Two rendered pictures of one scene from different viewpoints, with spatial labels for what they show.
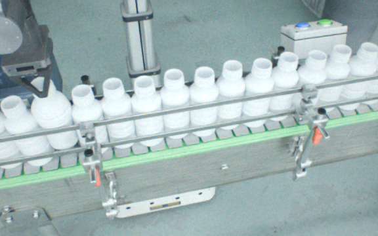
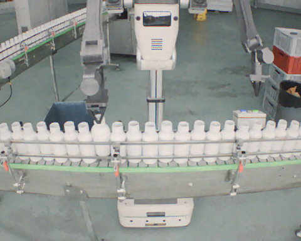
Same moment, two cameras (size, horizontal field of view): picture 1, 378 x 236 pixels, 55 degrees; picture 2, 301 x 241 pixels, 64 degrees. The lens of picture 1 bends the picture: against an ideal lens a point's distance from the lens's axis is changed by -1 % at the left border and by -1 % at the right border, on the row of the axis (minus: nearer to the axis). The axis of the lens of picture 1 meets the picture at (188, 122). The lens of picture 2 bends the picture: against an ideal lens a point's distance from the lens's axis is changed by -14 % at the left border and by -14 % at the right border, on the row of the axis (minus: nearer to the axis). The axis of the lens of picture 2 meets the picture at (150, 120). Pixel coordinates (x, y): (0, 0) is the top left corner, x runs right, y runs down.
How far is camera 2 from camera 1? 0.31 m
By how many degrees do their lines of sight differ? 18
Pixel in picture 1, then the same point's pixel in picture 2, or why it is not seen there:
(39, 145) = (91, 151)
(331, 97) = (253, 149)
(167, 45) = (175, 127)
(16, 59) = (92, 101)
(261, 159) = (212, 183)
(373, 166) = (291, 214)
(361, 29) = not seen: hidden behind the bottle
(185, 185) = (166, 193)
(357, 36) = not seen: hidden behind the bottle
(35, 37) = (101, 92)
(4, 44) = (91, 91)
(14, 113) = (83, 130)
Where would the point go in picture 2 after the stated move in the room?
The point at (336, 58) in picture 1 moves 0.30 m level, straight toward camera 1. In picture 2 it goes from (254, 127) to (220, 171)
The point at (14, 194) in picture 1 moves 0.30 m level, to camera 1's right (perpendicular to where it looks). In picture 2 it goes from (73, 176) to (147, 189)
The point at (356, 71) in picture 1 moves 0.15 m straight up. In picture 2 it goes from (265, 135) to (273, 101)
